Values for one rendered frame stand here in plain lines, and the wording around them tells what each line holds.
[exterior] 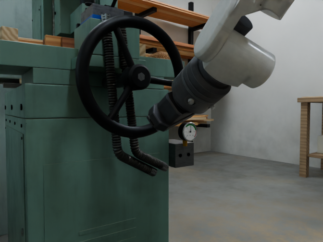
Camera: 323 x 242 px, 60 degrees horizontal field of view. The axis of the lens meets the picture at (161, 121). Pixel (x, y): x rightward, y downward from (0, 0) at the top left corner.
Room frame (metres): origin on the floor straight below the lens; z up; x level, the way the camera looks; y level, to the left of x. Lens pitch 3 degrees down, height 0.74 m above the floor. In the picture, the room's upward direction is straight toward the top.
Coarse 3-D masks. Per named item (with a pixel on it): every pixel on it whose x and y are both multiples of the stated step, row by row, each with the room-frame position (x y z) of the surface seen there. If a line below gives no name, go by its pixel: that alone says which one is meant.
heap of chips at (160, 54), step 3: (153, 54) 0.99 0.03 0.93; (156, 54) 0.97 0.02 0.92; (159, 54) 0.96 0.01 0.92; (162, 54) 0.95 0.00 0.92; (165, 54) 0.96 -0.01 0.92; (153, 57) 0.97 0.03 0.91; (156, 57) 0.96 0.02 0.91; (159, 57) 0.95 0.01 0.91; (162, 57) 0.95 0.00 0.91; (165, 57) 0.95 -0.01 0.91; (168, 57) 0.96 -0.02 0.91
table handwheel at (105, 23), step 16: (128, 16) 0.65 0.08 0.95; (96, 32) 0.61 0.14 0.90; (160, 32) 0.70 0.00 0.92; (80, 48) 0.60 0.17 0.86; (176, 48) 0.72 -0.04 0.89; (80, 64) 0.59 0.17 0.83; (128, 64) 0.66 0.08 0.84; (176, 64) 0.73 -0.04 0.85; (80, 80) 0.59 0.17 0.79; (128, 80) 0.64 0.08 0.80; (144, 80) 0.66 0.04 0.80; (160, 80) 0.70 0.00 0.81; (80, 96) 0.60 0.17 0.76; (128, 96) 0.66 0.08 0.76; (96, 112) 0.60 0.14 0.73; (112, 112) 0.63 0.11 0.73; (112, 128) 0.63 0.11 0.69; (128, 128) 0.65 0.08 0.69; (144, 128) 0.67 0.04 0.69
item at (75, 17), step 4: (84, 4) 0.90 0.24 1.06; (80, 8) 0.91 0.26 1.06; (84, 8) 0.90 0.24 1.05; (76, 12) 0.94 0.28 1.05; (80, 12) 0.91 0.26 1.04; (72, 16) 0.98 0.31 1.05; (76, 16) 0.94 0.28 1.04; (80, 16) 0.91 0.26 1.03; (72, 20) 0.99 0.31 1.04; (76, 20) 0.94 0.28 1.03; (80, 20) 0.91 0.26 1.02; (72, 24) 0.99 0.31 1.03; (72, 28) 0.99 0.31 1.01; (72, 32) 0.99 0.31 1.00
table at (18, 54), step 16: (0, 48) 0.67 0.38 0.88; (16, 48) 0.69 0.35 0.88; (32, 48) 0.71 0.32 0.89; (48, 48) 0.73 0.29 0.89; (64, 48) 0.75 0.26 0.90; (0, 64) 0.67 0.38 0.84; (16, 64) 0.69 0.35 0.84; (32, 64) 0.71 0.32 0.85; (48, 64) 0.73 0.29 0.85; (64, 64) 0.75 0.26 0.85; (96, 64) 0.70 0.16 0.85; (144, 64) 0.78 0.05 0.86; (160, 64) 0.92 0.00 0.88
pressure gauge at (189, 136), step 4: (184, 124) 0.91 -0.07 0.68; (188, 124) 0.91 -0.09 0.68; (192, 124) 0.92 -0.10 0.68; (180, 128) 0.91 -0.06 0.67; (184, 128) 0.89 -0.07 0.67; (188, 128) 0.91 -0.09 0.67; (192, 128) 0.92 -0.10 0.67; (196, 128) 0.92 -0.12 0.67; (180, 132) 0.90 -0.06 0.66; (184, 132) 0.90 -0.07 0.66; (188, 132) 0.91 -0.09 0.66; (192, 132) 0.92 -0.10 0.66; (196, 132) 0.93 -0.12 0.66; (180, 136) 0.91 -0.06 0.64; (184, 136) 0.89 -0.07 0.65; (188, 136) 0.91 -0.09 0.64; (192, 136) 0.92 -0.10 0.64; (196, 136) 0.92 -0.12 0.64; (184, 140) 0.93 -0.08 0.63; (188, 140) 0.90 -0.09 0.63; (192, 140) 0.91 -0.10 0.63; (184, 144) 0.93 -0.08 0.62
